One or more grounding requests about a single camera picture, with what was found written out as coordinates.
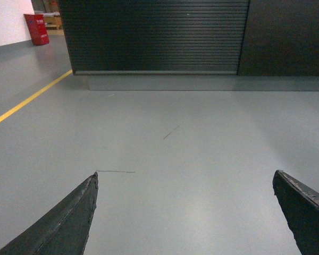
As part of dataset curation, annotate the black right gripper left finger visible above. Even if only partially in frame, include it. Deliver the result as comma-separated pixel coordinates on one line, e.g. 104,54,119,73
0,172,98,254

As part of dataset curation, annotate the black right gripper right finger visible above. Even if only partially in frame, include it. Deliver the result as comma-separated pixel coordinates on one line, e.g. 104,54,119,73
272,170,319,254

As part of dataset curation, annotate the black slatted checkout counter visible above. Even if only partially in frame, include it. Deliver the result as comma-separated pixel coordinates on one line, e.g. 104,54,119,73
58,1,319,91

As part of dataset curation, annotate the red fire extinguisher box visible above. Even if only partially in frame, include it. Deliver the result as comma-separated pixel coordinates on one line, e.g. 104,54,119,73
24,14,49,46

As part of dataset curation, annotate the wooden pallet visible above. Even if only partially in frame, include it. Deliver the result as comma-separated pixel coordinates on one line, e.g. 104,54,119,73
34,11,62,30

